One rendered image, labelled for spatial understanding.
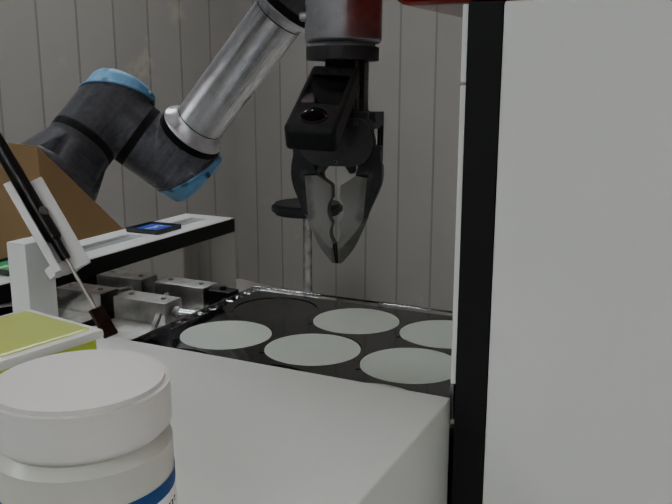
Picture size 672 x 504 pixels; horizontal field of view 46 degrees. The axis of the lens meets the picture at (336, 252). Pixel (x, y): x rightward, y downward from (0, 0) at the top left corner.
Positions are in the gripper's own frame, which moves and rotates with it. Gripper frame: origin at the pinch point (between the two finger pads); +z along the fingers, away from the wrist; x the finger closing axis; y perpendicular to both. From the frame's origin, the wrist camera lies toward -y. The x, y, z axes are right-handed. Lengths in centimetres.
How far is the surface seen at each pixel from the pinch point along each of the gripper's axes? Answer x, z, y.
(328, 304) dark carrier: 4.3, 10.1, 17.0
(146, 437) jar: -3, -2, -50
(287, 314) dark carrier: 8.3, 10.3, 12.3
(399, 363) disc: -6.9, 10.6, -1.7
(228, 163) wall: 135, 23, 357
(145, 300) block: 26.1, 9.6, 11.6
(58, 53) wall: 186, -33, 268
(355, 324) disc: -0.4, 10.3, 9.8
